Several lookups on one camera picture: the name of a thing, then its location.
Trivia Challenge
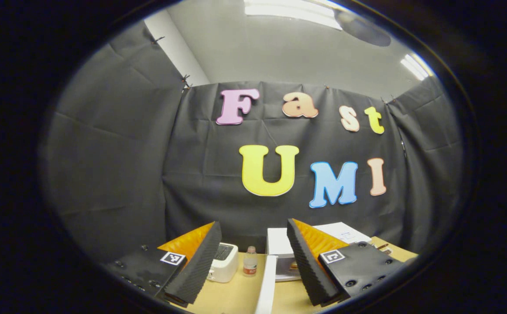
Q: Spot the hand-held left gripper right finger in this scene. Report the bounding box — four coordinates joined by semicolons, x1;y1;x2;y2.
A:
287;218;412;308

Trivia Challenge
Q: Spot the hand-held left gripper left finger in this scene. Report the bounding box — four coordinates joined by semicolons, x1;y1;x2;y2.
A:
105;221;223;308

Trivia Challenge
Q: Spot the white microwave oven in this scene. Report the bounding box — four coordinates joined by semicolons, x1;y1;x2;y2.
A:
255;222;373;314

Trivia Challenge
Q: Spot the white toaster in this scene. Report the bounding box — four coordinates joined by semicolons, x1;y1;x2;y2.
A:
207;242;239;283

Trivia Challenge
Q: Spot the clear water bottle red label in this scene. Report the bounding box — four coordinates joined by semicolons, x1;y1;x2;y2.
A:
243;246;258;277

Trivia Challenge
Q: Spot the black backdrop cloth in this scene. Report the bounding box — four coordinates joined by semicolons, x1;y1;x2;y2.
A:
42;20;463;266

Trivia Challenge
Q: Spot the ceiling light panel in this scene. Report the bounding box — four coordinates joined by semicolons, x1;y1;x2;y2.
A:
401;53;434;82
244;0;343;30

